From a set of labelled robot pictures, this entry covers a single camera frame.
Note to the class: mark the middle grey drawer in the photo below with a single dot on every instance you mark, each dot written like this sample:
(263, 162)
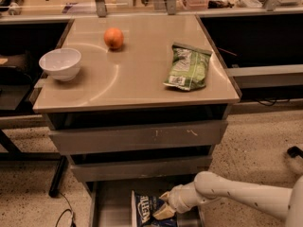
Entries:
(101, 171)

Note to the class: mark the white bowl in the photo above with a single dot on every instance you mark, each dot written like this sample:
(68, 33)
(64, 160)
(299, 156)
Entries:
(61, 64)

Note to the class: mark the black table leg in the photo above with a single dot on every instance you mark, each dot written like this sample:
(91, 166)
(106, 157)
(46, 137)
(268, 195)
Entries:
(54, 187)

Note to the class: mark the black chair base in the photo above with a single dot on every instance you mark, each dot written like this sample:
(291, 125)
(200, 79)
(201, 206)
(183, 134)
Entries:
(295, 151)

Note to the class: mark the orange fruit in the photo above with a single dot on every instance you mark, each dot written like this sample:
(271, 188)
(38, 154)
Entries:
(113, 38)

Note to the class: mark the blue chip bag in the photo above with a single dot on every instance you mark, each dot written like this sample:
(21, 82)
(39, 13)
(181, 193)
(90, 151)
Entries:
(142, 209)

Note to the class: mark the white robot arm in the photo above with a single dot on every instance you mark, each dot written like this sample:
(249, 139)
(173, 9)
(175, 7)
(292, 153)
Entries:
(280, 202)

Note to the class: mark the bottom open grey drawer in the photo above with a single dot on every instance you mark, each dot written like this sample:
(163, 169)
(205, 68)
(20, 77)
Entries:
(112, 200)

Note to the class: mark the green chip bag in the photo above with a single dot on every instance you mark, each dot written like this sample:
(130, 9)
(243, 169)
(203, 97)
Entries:
(189, 67)

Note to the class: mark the top grey drawer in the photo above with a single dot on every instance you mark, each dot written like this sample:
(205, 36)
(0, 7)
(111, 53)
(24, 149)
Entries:
(138, 137)

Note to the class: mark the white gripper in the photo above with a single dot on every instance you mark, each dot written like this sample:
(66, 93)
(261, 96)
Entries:
(175, 198)

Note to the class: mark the grey drawer cabinet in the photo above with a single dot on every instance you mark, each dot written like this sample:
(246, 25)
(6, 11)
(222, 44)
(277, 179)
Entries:
(125, 87)

